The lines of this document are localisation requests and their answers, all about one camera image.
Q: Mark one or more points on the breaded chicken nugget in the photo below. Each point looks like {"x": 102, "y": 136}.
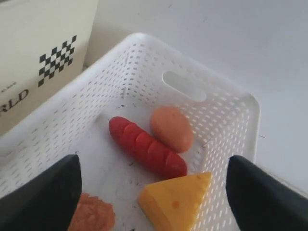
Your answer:
{"x": 92, "y": 214}

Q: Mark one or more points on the red toy sausage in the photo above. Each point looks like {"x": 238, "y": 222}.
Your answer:
{"x": 146, "y": 150}

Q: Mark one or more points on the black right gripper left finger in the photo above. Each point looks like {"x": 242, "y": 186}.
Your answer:
{"x": 47, "y": 202}

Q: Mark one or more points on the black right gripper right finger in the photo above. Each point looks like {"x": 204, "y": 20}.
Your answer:
{"x": 259, "y": 202}

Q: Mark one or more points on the yellow cheese wedge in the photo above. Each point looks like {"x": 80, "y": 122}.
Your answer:
{"x": 173, "y": 205}

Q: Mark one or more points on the brown egg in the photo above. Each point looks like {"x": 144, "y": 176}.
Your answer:
{"x": 172, "y": 128}

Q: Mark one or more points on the cream plastic storage bin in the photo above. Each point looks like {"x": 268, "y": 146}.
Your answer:
{"x": 43, "y": 44}

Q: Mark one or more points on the white perforated plastic basket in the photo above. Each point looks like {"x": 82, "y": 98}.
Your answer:
{"x": 136, "y": 76}

